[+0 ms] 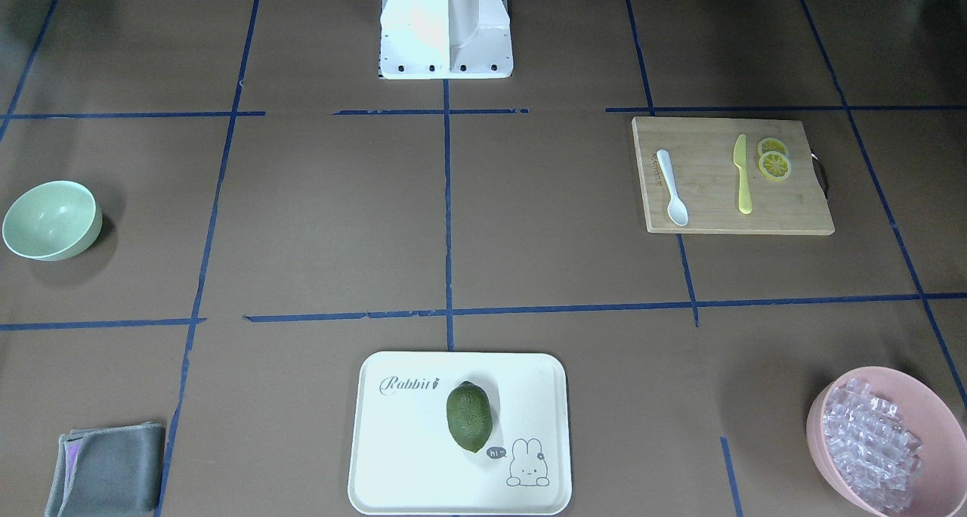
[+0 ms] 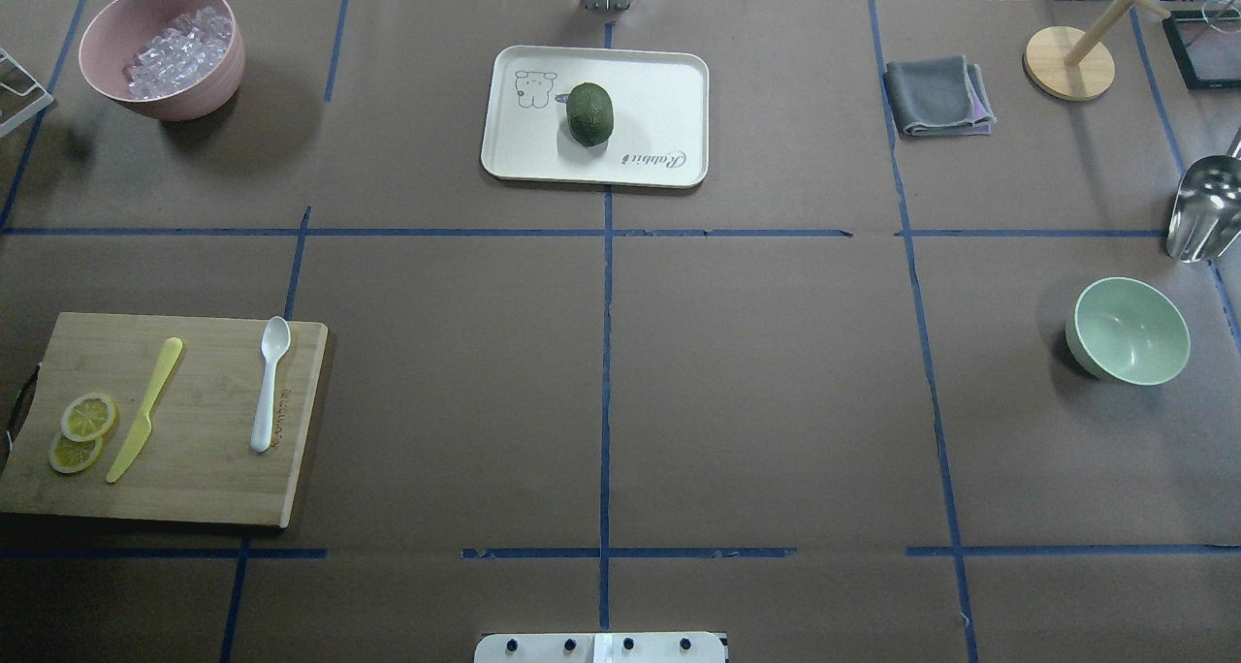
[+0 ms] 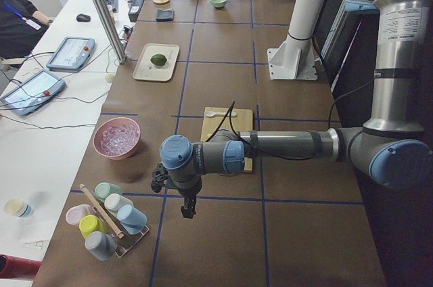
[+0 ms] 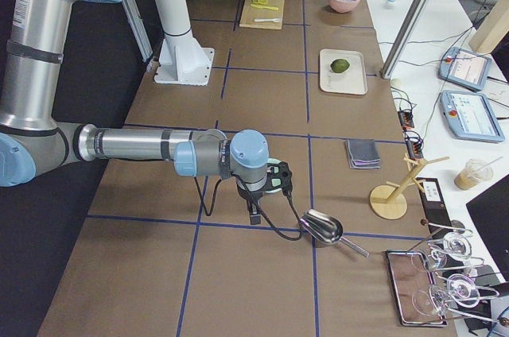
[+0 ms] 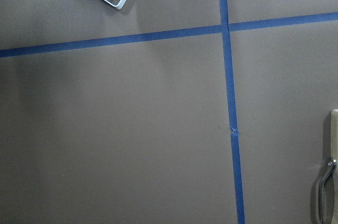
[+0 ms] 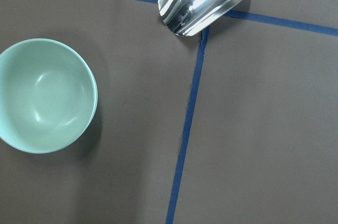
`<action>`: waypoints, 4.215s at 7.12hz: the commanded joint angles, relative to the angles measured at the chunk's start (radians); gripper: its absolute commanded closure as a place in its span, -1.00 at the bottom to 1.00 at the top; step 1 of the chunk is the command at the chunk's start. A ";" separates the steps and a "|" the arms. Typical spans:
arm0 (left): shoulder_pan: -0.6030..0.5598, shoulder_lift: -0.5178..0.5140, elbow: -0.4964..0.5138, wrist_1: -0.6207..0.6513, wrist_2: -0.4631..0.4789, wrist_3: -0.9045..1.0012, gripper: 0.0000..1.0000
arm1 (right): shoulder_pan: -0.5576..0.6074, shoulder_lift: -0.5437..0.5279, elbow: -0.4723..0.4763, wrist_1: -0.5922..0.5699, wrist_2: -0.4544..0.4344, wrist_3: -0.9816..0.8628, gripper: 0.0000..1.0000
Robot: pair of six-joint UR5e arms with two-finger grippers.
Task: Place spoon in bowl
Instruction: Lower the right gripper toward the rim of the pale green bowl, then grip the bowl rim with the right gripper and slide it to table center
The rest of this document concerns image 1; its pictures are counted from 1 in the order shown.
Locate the yellow plastic knife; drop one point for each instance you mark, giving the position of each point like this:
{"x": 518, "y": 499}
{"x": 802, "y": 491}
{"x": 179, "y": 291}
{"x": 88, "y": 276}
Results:
{"x": 744, "y": 194}

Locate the bamboo cutting board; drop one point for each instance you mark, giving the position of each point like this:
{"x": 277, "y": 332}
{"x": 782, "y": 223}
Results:
{"x": 701, "y": 151}

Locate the white plastic spoon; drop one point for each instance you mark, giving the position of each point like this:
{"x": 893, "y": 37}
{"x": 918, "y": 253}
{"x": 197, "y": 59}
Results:
{"x": 676, "y": 210}

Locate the light green bowl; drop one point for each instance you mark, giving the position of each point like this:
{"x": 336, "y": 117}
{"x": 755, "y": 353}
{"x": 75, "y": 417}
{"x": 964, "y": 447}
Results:
{"x": 52, "y": 222}

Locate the pink bowl with ice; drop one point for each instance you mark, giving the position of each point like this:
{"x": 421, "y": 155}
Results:
{"x": 888, "y": 444}

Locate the green avocado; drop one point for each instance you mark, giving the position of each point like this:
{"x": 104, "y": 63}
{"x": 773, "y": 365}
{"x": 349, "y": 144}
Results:
{"x": 469, "y": 417}

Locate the grey folded cloth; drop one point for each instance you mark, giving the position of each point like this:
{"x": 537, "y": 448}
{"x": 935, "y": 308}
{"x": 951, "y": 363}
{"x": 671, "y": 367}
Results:
{"x": 108, "y": 471}

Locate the white rabbit tray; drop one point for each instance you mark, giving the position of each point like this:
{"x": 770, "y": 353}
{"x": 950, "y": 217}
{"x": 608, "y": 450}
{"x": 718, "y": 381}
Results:
{"x": 404, "y": 460}

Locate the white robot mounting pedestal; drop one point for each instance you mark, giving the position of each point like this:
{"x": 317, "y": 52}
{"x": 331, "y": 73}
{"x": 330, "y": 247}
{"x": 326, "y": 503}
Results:
{"x": 445, "y": 39}

